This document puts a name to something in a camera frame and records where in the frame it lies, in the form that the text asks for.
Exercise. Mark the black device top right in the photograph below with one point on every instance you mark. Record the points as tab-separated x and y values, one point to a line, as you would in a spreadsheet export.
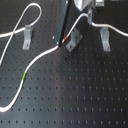
99	3

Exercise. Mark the left grey cable clip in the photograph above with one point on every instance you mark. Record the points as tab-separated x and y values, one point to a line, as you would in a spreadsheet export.
27	37

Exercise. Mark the grey cable clip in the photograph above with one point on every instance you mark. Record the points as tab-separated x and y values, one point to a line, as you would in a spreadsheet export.
27	37
104	34
75	38

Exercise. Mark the right grey cable clip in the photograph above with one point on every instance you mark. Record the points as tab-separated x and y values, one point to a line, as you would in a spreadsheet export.
104	34

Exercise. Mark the grey metal gripper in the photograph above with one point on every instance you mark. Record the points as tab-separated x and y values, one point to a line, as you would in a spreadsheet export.
63	16

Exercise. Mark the middle grey cable clip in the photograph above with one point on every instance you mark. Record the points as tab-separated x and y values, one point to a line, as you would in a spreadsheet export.
75	38

